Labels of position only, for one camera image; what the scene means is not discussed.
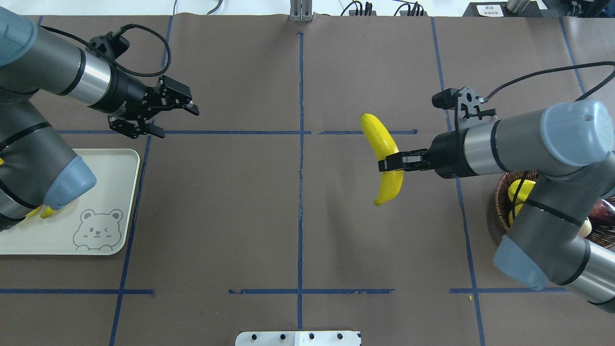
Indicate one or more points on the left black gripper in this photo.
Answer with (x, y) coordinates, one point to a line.
(126, 99)

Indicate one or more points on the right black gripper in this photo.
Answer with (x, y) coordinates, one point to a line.
(447, 154)

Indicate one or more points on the yellow banana long curved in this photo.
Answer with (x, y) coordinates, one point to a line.
(47, 212)

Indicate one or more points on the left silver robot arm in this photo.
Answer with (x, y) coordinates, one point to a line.
(38, 168)

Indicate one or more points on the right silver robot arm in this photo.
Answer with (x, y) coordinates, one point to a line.
(571, 146)

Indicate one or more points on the brown wicker basket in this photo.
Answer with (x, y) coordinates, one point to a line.
(498, 212)

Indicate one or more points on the yellow starfruit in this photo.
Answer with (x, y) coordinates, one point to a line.
(514, 212)

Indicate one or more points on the yellow lemon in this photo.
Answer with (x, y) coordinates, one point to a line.
(519, 190)

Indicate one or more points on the white bear tray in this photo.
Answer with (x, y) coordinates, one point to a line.
(94, 224)

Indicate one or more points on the black power adapter right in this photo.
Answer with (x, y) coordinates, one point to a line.
(410, 9)

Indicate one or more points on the black power adapter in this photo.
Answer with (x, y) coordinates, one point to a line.
(360, 9)
(410, 9)

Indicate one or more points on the black labelled box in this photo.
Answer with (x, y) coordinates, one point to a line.
(505, 8)

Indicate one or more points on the black power adapter left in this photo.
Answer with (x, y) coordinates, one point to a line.
(360, 9)

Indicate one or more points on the pink apple near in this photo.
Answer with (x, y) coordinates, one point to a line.
(586, 228)

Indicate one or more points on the dark red mango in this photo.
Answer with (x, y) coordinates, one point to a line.
(602, 214)

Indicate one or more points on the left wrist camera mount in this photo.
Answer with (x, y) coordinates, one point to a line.
(109, 45)

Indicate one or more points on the aluminium frame post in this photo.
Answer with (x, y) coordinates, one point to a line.
(301, 11)

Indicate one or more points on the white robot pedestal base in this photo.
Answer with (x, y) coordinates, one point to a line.
(299, 338)

